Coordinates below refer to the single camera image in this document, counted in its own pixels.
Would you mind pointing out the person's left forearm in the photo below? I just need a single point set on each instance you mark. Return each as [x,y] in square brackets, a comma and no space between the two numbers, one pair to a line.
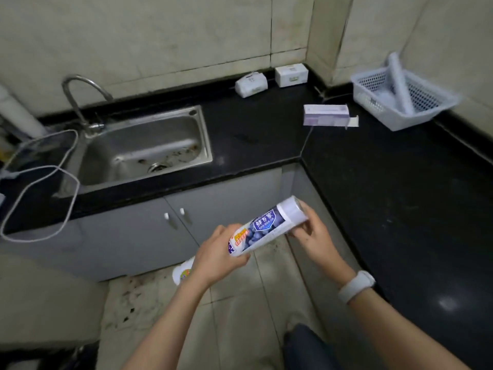
[169,327]

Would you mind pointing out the purple and white toothpaste carton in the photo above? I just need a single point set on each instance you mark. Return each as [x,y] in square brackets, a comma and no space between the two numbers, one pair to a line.
[326,115]

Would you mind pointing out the person's right hand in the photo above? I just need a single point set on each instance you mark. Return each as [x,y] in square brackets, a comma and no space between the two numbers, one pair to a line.
[317,242]

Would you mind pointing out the white pipe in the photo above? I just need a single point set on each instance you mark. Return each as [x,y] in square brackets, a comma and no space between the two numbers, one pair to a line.
[19,115]

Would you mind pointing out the small white box rounded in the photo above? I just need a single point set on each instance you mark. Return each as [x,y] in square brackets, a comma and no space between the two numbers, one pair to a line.
[251,85]

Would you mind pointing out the person's left thumb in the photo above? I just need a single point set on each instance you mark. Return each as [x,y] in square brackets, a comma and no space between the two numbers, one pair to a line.
[239,259]

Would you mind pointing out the narrow grey cabinet door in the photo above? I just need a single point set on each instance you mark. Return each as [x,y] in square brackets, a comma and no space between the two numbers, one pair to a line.
[231,204]

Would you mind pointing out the person's right thumb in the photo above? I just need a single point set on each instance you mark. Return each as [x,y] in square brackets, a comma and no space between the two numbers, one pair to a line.
[310,213]

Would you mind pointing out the white plastic basket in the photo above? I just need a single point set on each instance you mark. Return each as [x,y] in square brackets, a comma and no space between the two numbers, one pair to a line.
[389,119]

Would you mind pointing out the wide grey cabinet door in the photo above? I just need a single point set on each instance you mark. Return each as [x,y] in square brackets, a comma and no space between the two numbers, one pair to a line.
[131,242]

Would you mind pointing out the person's right forearm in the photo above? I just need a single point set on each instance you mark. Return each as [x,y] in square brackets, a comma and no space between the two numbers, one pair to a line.
[396,335]

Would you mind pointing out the person's left hand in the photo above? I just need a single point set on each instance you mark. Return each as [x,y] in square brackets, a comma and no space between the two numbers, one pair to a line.
[213,258]

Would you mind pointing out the white wristband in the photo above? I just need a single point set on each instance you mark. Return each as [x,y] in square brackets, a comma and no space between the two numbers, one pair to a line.
[356,286]

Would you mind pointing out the small white box rectangular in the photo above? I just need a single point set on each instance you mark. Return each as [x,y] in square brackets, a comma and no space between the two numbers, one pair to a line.
[291,75]

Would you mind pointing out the chrome gooseneck faucet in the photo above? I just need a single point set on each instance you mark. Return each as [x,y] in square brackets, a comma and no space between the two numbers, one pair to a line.
[75,100]

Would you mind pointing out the white tube in basket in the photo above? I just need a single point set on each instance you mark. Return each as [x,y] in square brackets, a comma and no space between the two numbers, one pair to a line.
[400,84]

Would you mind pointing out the white and purple toothpaste tube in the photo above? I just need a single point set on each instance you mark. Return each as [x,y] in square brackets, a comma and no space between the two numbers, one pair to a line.
[265,227]

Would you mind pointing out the person's leg in jeans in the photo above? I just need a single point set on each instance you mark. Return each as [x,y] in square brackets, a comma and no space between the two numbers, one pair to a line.
[308,350]

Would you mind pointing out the stainless steel sink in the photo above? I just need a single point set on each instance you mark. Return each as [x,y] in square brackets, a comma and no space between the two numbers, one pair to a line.
[142,146]

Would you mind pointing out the sink drain strainer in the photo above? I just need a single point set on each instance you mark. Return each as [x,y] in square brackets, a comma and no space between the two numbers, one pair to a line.
[158,167]

